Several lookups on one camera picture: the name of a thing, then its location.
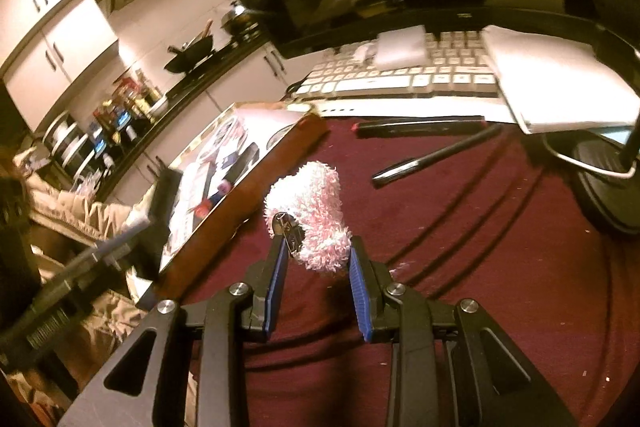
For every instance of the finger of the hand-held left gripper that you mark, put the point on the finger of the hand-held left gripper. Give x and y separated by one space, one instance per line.
167 202

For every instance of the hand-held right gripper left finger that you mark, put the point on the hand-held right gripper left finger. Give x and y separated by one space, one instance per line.
276 277

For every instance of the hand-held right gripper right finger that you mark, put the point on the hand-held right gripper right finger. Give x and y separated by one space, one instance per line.
357 292

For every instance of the white box with gold rim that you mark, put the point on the white box with gold rim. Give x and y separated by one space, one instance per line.
235 217

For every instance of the beige puffer jacket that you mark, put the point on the beige puffer jacket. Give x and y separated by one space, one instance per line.
75 212

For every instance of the group of counter bottles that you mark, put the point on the group of counter bottles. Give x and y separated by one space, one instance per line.
125 107

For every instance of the white round appliance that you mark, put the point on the white round appliance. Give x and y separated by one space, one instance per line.
70 142

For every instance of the white lower kitchen cabinets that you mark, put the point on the white lower kitchen cabinets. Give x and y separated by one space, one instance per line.
225 87

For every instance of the white kitchen cabinets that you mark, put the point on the white kitchen cabinets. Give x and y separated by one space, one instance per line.
225 87
65 42

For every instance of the black kitchen counter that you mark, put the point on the black kitchen counter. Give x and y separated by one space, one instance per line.
200 72

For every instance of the black wok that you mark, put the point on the black wok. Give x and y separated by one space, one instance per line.
187 57

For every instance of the maroon desk mat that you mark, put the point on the maroon desk mat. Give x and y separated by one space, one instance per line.
500 257

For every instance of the black pen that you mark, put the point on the black pen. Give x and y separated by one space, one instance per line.
425 159

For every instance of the black marker with pink tip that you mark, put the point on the black marker with pink tip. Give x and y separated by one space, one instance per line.
425 127

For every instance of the white upper kitchen cabinets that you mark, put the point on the white upper kitchen cabinets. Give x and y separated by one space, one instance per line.
65 42

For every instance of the metal cooking pot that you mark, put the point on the metal cooking pot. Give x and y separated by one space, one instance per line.
237 24

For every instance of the white keyboard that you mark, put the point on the white keyboard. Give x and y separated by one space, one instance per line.
400 82

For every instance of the white plastic packet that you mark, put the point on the white plastic packet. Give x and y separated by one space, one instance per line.
400 47

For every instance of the black round-base stand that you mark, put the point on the black round-base stand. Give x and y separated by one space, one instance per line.
605 197

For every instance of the white booklet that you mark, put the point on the white booklet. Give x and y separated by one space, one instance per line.
550 77

